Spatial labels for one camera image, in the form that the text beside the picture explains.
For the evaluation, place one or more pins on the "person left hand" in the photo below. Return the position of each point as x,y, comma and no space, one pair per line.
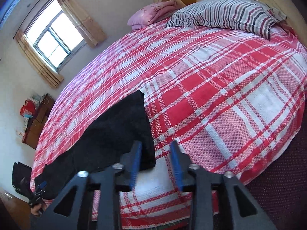
37,210

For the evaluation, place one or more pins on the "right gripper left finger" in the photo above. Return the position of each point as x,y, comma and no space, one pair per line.
91,200

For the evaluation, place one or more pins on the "beige curtain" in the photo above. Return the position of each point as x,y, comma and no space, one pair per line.
51,77
88,28

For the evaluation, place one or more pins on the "folded pink blanket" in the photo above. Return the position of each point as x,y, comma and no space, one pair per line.
152,13

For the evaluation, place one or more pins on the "red gift bag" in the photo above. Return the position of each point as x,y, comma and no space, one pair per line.
29,108

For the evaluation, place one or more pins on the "wooden desk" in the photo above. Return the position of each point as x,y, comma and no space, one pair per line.
37,122

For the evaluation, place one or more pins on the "black pants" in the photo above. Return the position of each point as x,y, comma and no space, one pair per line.
102,144

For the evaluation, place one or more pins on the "right beige curtain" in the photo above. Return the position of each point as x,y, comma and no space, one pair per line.
88,28

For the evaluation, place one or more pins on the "striped pillow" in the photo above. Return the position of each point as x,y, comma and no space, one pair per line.
251,16

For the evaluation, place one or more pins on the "black folding chair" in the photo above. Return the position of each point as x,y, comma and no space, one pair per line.
20,171

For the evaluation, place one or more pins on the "left beige curtain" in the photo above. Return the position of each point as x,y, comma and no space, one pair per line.
51,77

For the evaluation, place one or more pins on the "red plaid bed cover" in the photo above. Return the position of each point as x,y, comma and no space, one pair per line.
231,99

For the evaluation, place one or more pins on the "wooden wardrobe door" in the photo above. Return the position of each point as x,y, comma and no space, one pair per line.
18,209

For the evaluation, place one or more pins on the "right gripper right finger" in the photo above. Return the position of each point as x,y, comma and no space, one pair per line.
237,207

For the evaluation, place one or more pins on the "window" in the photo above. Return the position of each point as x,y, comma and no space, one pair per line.
53,35

